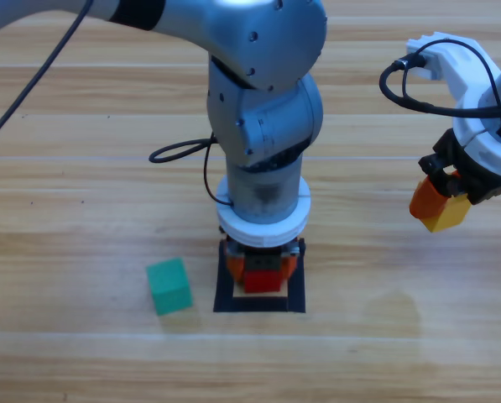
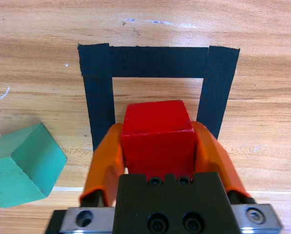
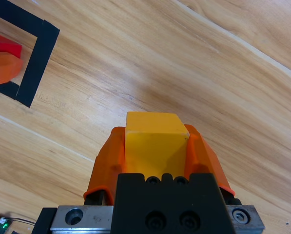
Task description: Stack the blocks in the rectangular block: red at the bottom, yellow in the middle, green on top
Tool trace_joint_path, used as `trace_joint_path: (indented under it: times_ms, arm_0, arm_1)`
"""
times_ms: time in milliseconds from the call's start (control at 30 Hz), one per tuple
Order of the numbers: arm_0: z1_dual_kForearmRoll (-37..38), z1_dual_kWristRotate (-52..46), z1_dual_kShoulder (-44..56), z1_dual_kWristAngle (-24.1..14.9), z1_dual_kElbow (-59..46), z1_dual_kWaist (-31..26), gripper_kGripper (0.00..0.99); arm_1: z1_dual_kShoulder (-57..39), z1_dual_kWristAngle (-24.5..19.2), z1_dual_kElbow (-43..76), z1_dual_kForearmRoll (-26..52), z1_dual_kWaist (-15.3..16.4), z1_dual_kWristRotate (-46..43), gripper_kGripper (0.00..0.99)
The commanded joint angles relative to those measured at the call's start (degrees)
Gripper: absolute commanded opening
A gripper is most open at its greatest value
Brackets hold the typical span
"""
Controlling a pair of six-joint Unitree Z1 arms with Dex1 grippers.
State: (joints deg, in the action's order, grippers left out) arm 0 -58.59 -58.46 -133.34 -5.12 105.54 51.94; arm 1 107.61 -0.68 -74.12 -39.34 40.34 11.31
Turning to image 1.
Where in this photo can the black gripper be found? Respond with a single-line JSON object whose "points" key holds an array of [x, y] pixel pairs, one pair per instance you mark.
{"points": [[481, 180], [262, 260]]}

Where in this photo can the red wooden block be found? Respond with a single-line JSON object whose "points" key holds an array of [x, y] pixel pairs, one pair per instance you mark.
{"points": [[262, 281]]}

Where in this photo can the yellow wooden block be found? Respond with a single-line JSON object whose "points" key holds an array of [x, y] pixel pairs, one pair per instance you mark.
{"points": [[449, 216]]}

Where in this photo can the green wooden block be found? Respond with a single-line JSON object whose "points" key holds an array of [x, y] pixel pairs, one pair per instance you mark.
{"points": [[168, 285]]}

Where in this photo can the black tape square outline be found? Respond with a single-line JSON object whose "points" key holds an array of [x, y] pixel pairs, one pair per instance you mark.
{"points": [[258, 305]]}

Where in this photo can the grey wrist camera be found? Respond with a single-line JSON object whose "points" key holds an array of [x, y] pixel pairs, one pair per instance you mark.
{"points": [[432, 71]]}

